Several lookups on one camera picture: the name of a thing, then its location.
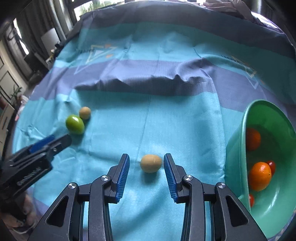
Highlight red cherry tomato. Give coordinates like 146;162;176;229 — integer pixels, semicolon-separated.
266;160;276;176
249;194;254;208

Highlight green plastic bowl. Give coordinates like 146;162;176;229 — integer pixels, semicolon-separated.
225;100;295;240

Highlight small tangerine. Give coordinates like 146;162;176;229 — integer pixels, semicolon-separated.
246;128;261;151

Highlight teal purple striped cloth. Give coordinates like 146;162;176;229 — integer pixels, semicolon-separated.
13;1;295;240

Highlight green oval fruit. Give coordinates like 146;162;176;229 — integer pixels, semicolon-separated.
65;114;85;135

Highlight left hand painted nails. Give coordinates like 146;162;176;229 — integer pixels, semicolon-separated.
1;193;38;235

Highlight potted green plant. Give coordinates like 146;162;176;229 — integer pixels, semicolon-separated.
11;85;22;100

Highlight large orange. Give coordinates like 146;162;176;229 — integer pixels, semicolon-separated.
248;162;272;192

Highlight tan round fruit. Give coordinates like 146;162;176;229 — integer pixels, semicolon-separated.
79;106;91;120
140;154;162;173

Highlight lilac crumpled cloth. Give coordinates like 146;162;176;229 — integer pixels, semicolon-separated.
202;0;254;21

